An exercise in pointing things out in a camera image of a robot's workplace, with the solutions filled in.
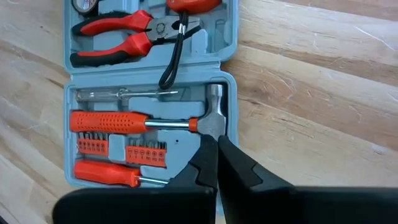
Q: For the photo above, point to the small red bit holder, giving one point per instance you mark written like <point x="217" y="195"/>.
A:
<point x="146" y="154"/>

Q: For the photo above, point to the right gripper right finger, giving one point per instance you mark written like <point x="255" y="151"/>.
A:
<point x="280" y="205"/>

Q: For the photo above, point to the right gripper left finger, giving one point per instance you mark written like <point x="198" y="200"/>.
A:
<point x="155" y="205"/>

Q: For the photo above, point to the grey plastic tool case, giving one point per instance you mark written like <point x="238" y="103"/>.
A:
<point x="149" y="73"/>

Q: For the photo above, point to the red tape measure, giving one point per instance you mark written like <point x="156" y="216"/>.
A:
<point x="192" y="4"/>

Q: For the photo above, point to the black tape roll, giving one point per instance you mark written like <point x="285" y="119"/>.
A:
<point x="74" y="4"/>

